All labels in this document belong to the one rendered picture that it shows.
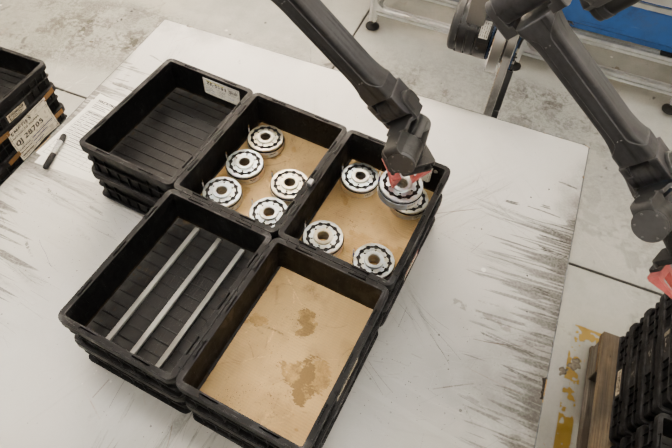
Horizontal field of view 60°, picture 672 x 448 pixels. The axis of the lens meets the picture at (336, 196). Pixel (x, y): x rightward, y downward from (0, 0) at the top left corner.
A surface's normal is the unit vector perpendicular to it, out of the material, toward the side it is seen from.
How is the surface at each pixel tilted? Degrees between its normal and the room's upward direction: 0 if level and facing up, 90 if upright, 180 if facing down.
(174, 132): 0
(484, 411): 0
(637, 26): 90
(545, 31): 88
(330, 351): 0
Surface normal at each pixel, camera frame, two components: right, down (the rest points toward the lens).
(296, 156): 0.04, -0.61
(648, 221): -0.67, 0.31
